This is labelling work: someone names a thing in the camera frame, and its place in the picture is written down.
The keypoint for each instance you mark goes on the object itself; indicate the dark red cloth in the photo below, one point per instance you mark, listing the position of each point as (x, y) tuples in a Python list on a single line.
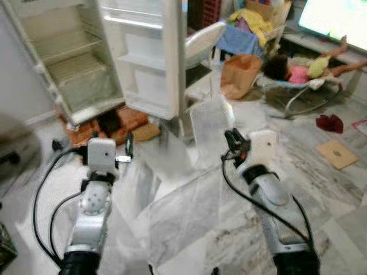
[(328, 124)]

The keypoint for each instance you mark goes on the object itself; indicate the small black plastic piece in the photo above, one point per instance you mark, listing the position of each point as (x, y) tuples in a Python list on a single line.
[(57, 144)]

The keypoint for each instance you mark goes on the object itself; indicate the small printed cardboard piece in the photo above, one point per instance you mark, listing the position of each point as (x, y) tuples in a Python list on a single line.
[(337, 154)]

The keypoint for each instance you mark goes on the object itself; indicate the white fridge body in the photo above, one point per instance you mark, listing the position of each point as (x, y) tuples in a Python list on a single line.
[(74, 94)]

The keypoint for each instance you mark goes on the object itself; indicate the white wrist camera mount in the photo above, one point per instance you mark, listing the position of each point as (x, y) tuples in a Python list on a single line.
[(102, 154), (265, 148)]

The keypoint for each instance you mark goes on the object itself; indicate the pink flat packet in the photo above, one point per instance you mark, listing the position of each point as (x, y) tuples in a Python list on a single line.
[(360, 126)]

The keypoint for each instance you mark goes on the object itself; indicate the white fridge door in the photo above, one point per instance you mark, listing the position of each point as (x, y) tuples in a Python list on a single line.
[(149, 86)]

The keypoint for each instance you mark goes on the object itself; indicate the child in pink shirt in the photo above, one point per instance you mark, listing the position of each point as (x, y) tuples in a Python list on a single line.
[(298, 74)]

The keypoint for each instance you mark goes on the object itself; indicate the brown cardboard sheet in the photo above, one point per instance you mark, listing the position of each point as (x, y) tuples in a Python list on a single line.
[(147, 133)]

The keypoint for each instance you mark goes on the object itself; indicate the brown paper bag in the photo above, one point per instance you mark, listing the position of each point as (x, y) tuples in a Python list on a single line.
[(241, 74)]

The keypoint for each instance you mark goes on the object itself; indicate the yellow green plush toy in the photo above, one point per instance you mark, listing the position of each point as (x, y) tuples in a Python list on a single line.
[(316, 67)]

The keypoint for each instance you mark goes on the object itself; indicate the clear plastic container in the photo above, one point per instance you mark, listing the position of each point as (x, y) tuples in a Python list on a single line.
[(209, 123)]

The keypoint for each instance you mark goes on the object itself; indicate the white plastic chair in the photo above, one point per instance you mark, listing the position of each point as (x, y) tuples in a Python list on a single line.
[(203, 43)]

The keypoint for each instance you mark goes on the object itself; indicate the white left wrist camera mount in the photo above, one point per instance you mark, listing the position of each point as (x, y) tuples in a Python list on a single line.
[(102, 154)]

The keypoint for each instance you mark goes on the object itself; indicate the grey baby bouncer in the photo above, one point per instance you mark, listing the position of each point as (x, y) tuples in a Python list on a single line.
[(298, 94)]

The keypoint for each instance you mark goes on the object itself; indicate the yellow cloth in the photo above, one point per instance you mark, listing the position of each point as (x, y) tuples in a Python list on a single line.
[(255, 23)]

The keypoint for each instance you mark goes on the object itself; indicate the red brick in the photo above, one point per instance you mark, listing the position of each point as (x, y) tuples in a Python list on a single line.
[(77, 134), (135, 117)]

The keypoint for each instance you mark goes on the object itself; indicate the bright television screen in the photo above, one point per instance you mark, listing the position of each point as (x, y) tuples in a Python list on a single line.
[(338, 20)]

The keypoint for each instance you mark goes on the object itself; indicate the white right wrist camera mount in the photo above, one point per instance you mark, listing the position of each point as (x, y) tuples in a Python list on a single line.
[(265, 148)]

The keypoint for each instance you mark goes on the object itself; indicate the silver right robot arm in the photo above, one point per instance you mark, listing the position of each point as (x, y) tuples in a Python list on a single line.
[(269, 192)]

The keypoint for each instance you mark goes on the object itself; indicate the blue towel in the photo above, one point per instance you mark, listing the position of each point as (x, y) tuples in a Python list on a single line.
[(238, 39)]

